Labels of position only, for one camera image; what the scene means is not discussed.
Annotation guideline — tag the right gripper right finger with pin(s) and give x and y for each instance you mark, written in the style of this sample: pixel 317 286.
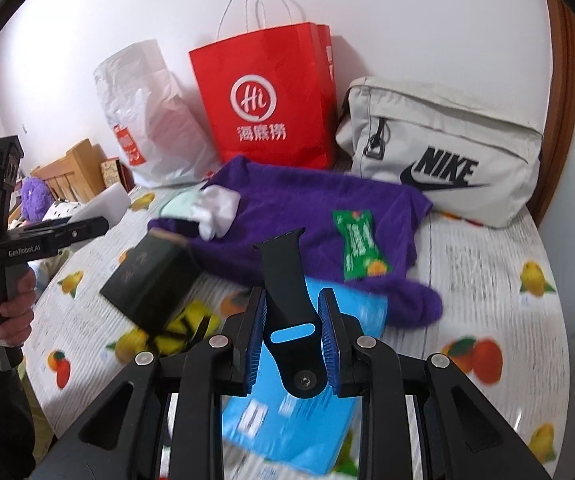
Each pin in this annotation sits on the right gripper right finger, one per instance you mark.
pixel 461 434

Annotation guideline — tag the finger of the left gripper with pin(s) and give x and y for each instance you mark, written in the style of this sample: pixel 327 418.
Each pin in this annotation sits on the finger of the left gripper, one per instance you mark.
pixel 63 233

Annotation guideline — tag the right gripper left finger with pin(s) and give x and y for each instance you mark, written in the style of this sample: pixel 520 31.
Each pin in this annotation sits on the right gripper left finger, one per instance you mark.
pixel 120 434

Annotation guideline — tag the white and mint sock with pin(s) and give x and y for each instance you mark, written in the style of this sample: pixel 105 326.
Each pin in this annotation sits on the white and mint sock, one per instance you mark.
pixel 213 208

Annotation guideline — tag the green wet wipe sachet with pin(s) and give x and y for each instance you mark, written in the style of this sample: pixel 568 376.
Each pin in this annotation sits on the green wet wipe sachet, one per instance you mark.
pixel 362 258

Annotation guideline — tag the white melamine sponge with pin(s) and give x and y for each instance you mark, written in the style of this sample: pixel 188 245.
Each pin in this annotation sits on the white melamine sponge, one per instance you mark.
pixel 110 204

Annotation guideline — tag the yellow mesh pouch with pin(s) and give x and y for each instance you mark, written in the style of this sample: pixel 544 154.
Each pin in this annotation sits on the yellow mesh pouch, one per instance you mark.
pixel 187 328

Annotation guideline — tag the person's left hand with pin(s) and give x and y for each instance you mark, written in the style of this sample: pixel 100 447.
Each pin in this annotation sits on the person's left hand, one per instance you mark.
pixel 18 312

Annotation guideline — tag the white dotted pillow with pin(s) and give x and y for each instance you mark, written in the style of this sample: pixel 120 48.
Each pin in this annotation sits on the white dotted pillow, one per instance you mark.
pixel 61 209

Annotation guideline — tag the purple plush toy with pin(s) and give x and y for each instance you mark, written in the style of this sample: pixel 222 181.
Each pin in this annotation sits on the purple plush toy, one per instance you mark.
pixel 36 199

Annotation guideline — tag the wooden bed headboard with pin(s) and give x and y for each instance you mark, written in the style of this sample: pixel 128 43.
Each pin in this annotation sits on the wooden bed headboard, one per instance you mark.
pixel 75 177

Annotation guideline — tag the patterned notebook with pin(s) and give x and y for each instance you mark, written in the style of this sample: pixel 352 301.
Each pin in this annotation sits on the patterned notebook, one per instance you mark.
pixel 114 171

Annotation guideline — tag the dark green tea box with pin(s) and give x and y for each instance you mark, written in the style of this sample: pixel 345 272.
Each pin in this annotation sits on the dark green tea box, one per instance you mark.
pixel 148 286

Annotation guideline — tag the fruit-print plastic tablecloth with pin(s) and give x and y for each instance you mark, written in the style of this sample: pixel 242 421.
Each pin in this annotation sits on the fruit-print plastic tablecloth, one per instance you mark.
pixel 511 343

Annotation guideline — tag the white Miniso plastic bag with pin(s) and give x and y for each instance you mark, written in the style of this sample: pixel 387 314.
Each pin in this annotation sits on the white Miniso plastic bag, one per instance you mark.
pixel 160 140

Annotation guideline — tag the blue tissue pack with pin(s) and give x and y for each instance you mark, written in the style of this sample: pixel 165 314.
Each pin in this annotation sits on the blue tissue pack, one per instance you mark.
pixel 297 399

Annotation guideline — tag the purple towel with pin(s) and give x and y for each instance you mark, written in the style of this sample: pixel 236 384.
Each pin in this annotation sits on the purple towel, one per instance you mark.
pixel 275 200

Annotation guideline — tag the red Haidilao paper bag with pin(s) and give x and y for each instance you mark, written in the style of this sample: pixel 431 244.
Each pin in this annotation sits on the red Haidilao paper bag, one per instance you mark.
pixel 270 95

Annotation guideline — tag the grey Nike waist bag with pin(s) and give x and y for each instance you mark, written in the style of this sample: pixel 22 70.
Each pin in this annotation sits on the grey Nike waist bag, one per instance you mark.
pixel 468 158

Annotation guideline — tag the wooden door frame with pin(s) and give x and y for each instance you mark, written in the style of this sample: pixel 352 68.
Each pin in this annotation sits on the wooden door frame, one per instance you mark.
pixel 560 120

